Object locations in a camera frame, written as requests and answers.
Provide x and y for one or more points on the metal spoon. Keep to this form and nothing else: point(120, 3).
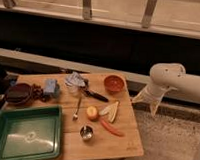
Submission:
point(75, 115)

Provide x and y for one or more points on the crumpled clear plastic bag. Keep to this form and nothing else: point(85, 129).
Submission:
point(74, 81)

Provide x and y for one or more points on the dark brown bowl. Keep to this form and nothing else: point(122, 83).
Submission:
point(18, 94)

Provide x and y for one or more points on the red yellow apple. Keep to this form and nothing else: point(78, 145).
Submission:
point(92, 113)

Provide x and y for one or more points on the wooden cutting board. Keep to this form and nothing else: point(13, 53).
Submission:
point(103, 145)

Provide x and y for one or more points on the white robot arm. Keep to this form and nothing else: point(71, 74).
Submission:
point(165, 77)

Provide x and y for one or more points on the green plastic tray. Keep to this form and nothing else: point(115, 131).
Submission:
point(30, 133)

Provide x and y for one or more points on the red bowl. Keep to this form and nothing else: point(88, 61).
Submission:
point(113, 84)

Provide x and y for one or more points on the small metal cup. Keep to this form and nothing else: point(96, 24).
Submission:
point(86, 133)

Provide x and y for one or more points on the dark grape bunch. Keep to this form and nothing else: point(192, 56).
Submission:
point(38, 94)

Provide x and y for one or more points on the blue sponge block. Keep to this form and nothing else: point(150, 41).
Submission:
point(51, 87)

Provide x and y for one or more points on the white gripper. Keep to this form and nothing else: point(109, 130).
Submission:
point(152, 95)

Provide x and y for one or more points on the orange carrot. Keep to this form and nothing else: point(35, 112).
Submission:
point(110, 128)

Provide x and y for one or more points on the black handled knife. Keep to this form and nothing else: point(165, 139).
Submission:
point(96, 95)

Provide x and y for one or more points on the pale banana slice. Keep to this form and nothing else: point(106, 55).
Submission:
point(105, 110)

